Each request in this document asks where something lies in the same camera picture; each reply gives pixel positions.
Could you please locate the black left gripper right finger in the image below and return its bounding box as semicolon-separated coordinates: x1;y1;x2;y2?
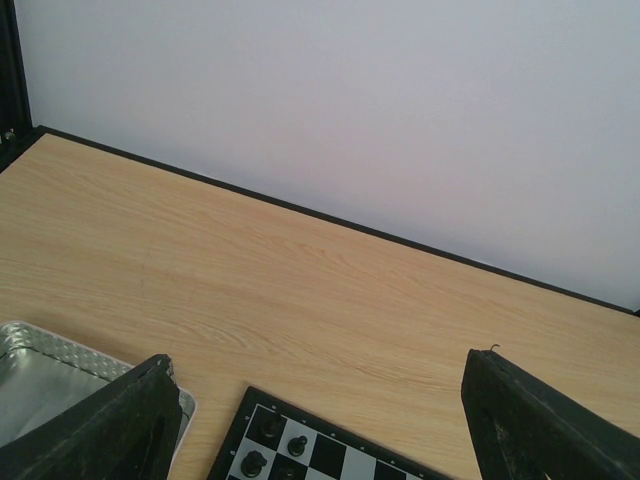
461;349;639;479

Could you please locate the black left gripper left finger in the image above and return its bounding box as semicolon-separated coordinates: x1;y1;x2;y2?
1;354;181;479

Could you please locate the black chess piece row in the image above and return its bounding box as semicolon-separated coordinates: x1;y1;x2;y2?
230;406;316;479

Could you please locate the black white chess board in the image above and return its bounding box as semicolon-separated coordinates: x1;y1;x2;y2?
208;386;448;480

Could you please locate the silver metal tray left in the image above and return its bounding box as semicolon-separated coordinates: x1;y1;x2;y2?
0;319;197;451

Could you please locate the black enclosure frame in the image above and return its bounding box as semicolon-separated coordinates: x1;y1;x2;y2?
1;0;33;171

